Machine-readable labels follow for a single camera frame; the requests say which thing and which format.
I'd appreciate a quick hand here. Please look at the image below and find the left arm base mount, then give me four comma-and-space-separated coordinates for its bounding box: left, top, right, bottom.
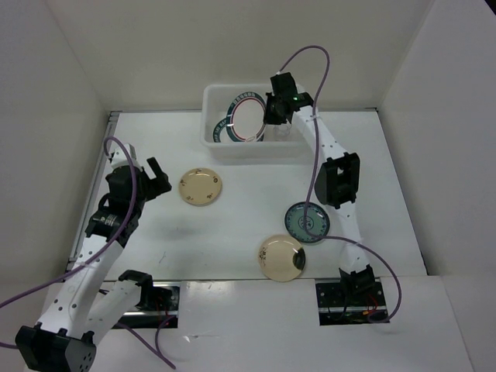
118, 282, 181, 329

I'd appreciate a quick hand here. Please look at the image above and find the aluminium table edge rail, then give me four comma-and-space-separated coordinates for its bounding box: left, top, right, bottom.
66, 111, 118, 272

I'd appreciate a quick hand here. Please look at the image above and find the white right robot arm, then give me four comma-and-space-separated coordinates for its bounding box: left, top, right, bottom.
263, 72, 375, 305

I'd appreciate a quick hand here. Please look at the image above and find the blue patterned small plate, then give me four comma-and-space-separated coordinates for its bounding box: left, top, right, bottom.
284, 201, 331, 244

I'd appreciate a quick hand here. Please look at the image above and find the clear glass cup in bin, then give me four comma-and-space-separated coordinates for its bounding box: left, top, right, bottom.
273, 123, 291, 142

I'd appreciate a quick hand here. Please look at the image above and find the teal rim lettered plate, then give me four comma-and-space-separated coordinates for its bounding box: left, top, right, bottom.
212, 118, 231, 143

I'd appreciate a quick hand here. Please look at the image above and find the teal red ring plate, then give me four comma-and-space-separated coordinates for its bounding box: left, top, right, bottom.
226, 91, 266, 142

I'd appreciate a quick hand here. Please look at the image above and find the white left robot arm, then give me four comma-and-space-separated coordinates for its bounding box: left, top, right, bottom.
15, 143, 171, 371

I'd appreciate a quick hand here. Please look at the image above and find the white plastic bin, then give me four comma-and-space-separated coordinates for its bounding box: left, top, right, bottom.
200, 84, 308, 164

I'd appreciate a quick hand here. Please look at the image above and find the beige plate with calligraphy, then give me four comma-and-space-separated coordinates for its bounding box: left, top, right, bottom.
257, 235, 306, 282

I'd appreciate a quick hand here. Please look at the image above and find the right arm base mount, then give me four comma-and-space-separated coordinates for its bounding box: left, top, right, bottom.
315, 279, 388, 326

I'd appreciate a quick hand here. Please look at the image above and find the beige flower pattern plate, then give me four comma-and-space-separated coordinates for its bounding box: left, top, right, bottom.
178, 167, 222, 206

